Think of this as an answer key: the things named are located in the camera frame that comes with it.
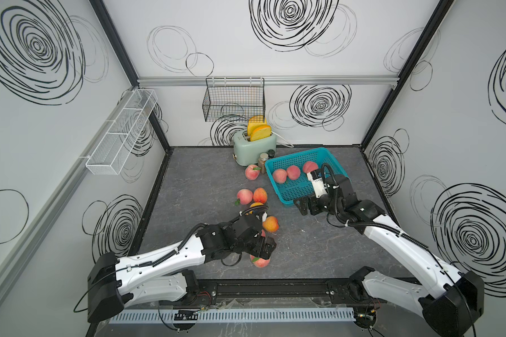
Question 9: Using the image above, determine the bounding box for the black wire hanging basket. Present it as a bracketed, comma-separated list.
[202, 76, 266, 123]

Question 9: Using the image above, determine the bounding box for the glass spice jar silver lid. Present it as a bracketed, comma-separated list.
[257, 152, 269, 174]

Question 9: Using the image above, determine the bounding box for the teal plastic basket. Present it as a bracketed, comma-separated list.
[265, 147, 349, 206]

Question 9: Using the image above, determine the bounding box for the white slotted cable duct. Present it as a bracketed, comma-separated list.
[110, 308, 356, 324]

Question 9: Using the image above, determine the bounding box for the grey horizontal wall rail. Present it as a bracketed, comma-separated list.
[137, 75, 399, 87]

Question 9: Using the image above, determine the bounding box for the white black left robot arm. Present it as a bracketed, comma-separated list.
[87, 213, 276, 324]

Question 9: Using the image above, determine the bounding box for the black corner frame post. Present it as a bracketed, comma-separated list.
[89, 0, 171, 153]
[361, 0, 455, 150]

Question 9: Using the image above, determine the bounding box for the yellow toast slice right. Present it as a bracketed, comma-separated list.
[250, 124, 272, 142]

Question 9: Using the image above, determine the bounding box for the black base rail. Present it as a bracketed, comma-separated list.
[197, 278, 386, 306]

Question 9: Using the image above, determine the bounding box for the black corner frame post right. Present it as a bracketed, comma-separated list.
[361, 0, 455, 150]

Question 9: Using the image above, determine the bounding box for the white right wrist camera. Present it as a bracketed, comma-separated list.
[306, 168, 327, 198]

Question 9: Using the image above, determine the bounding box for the black corner frame post left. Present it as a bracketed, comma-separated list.
[89, 0, 171, 153]

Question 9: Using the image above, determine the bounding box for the orange wrinkled peach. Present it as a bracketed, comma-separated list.
[253, 188, 268, 204]
[262, 216, 279, 233]

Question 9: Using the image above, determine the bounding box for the yellow toast slice left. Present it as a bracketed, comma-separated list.
[247, 115, 266, 136]

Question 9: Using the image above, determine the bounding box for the white toaster power cable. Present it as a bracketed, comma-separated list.
[270, 131, 295, 149]

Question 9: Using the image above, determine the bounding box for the pink peach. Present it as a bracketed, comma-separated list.
[235, 189, 254, 205]
[286, 165, 301, 181]
[245, 164, 261, 181]
[272, 168, 288, 184]
[250, 255, 271, 268]
[302, 161, 319, 174]

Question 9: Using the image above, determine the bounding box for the mint green toaster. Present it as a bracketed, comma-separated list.
[232, 130, 277, 167]

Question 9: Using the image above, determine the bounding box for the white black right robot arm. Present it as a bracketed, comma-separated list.
[294, 170, 484, 336]

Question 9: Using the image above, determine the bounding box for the pink peach front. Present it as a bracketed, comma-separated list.
[250, 255, 271, 268]

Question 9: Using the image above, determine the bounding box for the yellow toast slice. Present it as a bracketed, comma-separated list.
[250, 124, 272, 142]
[247, 115, 266, 136]

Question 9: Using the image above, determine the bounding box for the white wire wall shelf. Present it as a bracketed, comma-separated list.
[86, 88, 157, 176]

